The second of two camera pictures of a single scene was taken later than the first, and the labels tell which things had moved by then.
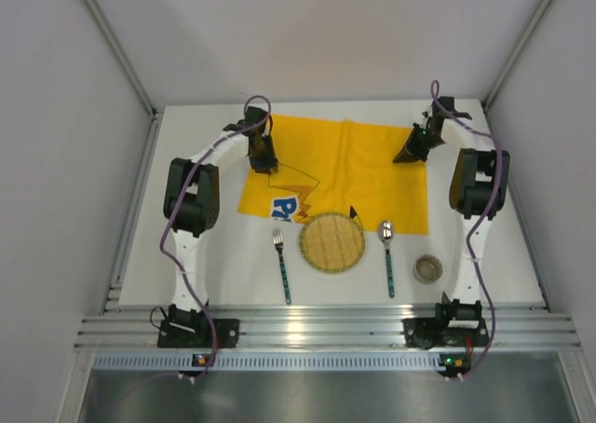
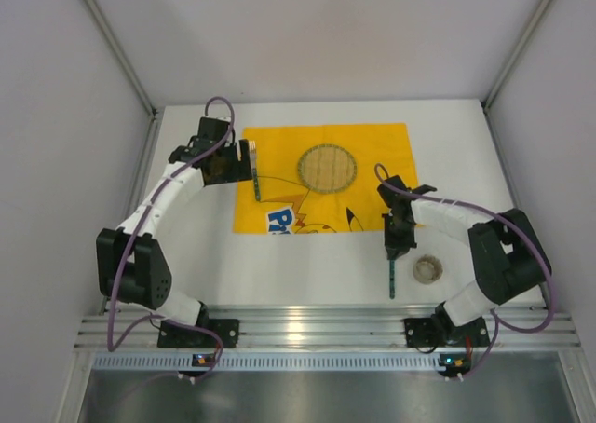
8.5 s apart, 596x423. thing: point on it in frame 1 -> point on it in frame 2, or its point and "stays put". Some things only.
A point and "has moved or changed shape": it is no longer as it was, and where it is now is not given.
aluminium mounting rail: [140, 327] stays put
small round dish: [427, 269] stays put
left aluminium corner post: [114, 42] stays put
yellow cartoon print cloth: [344, 167] has moved or changed shape
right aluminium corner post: [525, 38] stays put
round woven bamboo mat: [331, 242] -> [327, 169]
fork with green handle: [278, 242] -> [255, 172]
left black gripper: [262, 152] -> [243, 163]
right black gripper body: [416, 140] -> [398, 244]
